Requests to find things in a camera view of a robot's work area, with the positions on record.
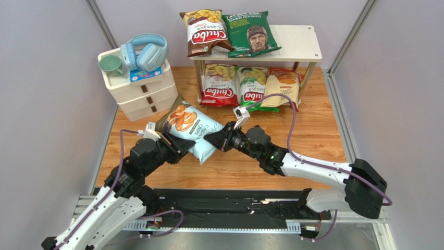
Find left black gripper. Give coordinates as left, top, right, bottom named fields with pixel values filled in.
left=142, top=129, right=195, bottom=177

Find light blue cassava chips bag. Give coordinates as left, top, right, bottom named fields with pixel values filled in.
left=155, top=95, right=224, bottom=165

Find green Chuba chips bag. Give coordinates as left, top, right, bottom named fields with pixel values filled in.
left=237, top=67, right=279, bottom=112

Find cream orange cassava chips bag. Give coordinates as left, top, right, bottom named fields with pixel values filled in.
left=264, top=67, right=305, bottom=111

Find brown Chuba chips bag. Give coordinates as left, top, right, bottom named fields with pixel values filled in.
left=179, top=9, right=234, bottom=57

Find dark green chips bag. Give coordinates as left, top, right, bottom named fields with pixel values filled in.
left=222, top=11, right=281, bottom=58

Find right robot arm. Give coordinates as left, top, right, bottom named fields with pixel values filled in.
left=204, top=122, right=391, bottom=219

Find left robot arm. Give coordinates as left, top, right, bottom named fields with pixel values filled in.
left=41, top=130, right=195, bottom=249

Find red Chuba chips bag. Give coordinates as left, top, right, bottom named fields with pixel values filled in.
left=201, top=64, right=239, bottom=107

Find white two-tier shelf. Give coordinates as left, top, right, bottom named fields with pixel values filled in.
left=191, top=25, right=322, bottom=104

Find white three-drawer organizer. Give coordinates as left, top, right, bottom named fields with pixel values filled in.
left=102, top=59, right=178, bottom=121

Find blue sticker card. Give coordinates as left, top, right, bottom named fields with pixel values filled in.
left=129, top=67, right=162, bottom=83

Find light blue headphones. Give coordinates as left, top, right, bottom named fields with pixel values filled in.
left=120, top=33, right=169, bottom=72

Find green ceramic mug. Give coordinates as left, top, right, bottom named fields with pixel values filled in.
left=98, top=55, right=124, bottom=77

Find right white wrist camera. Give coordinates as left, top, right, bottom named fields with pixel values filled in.
left=233, top=106, right=250, bottom=129

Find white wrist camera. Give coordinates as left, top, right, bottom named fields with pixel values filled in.
left=233, top=106, right=250, bottom=129
left=137, top=122, right=161, bottom=141

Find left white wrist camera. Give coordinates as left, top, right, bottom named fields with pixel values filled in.
left=137, top=122, right=161, bottom=141

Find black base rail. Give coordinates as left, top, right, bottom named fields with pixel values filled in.
left=136, top=186, right=335, bottom=231

